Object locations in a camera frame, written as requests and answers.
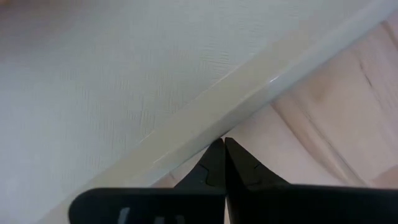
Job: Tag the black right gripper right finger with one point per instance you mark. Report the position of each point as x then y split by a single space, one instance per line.
245 171

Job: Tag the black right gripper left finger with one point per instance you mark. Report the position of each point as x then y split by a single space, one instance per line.
208 174

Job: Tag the beige plastic tray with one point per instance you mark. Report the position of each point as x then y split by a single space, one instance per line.
93 93

